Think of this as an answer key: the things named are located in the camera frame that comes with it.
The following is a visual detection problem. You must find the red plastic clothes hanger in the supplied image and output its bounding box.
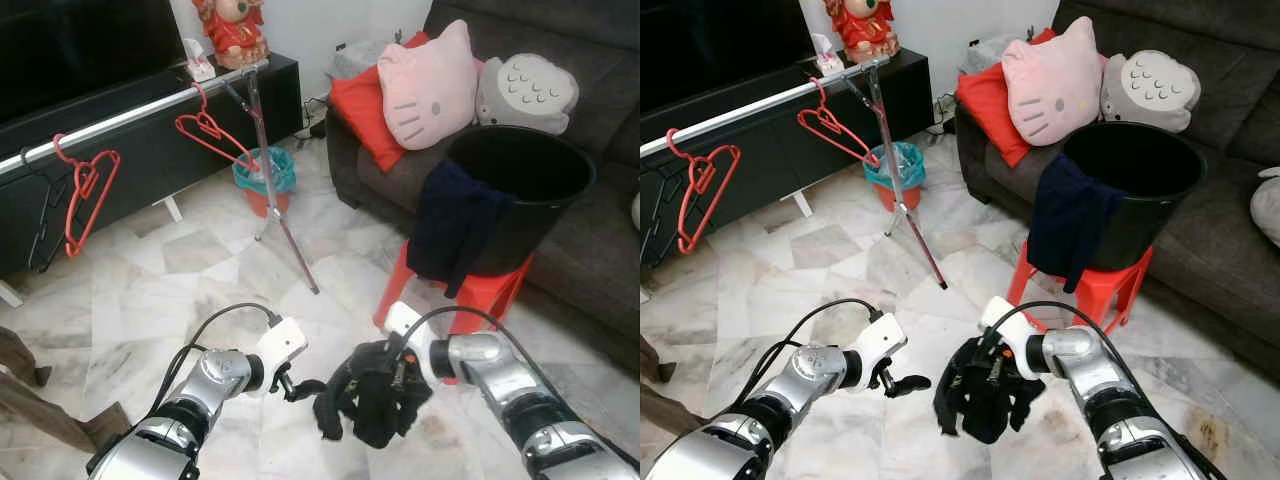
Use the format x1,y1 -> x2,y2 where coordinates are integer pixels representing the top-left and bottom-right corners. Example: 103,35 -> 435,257
797,78 -> 881,169
665,128 -> 743,254
52,135 -> 121,258
175,82 -> 259,169

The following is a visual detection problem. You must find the black clothes hanger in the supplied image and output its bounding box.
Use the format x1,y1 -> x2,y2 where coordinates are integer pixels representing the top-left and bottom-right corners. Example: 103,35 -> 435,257
20,148 -> 73,273
640,150 -> 691,263

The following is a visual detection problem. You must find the navy blue garment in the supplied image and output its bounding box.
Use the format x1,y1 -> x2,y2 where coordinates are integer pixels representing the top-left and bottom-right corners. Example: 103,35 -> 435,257
1025,153 -> 1131,294
407,158 -> 516,299

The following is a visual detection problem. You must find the orange waste bin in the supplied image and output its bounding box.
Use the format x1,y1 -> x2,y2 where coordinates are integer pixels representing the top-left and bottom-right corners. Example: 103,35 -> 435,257
245,185 -> 291,218
875,183 -> 921,213

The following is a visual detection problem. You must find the teal plastic bin liner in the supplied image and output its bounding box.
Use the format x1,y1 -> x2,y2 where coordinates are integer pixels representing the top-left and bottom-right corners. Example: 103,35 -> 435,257
863,142 -> 926,191
232,147 -> 298,196

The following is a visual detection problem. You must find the black laundry basket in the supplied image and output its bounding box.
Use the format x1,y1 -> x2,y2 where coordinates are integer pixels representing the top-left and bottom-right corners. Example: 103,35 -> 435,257
1060,122 -> 1208,273
445,125 -> 598,279

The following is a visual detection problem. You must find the dark brown sofa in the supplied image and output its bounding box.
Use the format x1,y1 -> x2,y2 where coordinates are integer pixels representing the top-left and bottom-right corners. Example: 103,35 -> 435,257
955,0 -> 1280,386
325,0 -> 641,376

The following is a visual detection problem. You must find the black TV console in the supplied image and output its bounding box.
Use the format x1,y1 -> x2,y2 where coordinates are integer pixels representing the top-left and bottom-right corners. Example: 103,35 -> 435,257
640,48 -> 936,266
0,52 -> 303,279

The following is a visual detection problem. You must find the red cushion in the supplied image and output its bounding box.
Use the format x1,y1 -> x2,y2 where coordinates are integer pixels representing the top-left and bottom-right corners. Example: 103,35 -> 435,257
330,32 -> 431,173
955,28 -> 1056,169

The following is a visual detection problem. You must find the pink cat face pillow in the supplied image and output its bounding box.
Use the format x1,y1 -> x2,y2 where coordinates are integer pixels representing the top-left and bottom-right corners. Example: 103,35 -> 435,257
377,20 -> 481,151
1002,15 -> 1109,148

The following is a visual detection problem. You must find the silver metal clothes rack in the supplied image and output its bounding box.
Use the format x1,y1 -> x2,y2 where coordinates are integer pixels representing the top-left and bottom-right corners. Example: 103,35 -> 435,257
640,55 -> 949,291
0,58 -> 321,296

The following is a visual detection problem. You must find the grey round plush pillow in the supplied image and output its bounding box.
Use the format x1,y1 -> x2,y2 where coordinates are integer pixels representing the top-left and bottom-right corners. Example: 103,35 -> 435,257
475,53 -> 581,136
1100,50 -> 1203,134

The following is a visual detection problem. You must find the white cushion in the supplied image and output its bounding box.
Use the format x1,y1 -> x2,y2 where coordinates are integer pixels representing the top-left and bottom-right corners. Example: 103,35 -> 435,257
1250,165 -> 1280,249

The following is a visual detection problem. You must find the small white pink box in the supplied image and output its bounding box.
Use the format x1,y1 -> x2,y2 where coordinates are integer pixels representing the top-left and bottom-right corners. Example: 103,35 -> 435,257
810,33 -> 846,78
182,38 -> 216,83

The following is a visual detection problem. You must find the red laughing Buddha statue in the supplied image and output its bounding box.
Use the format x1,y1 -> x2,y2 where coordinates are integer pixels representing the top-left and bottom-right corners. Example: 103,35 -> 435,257
823,0 -> 901,64
192,0 -> 271,71

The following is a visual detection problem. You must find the black flat television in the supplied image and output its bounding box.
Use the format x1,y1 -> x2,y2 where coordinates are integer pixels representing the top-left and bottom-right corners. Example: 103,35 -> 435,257
0,0 -> 186,126
640,0 -> 816,116

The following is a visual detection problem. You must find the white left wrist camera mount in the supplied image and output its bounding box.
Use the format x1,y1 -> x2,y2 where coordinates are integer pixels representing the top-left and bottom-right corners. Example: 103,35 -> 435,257
255,318 -> 309,376
848,313 -> 908,373

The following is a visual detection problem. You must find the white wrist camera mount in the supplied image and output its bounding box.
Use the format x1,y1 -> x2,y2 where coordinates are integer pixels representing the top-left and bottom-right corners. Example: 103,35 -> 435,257
255,318 -> 309,376
978,295 -> 1041,353
385,300 -> 433,366
848,313 -> 908,373

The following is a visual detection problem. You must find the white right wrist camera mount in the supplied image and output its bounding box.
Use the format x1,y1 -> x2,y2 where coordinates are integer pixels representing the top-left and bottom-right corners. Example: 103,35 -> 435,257
978,295 -> 1041,353
385,300 -> 433,366

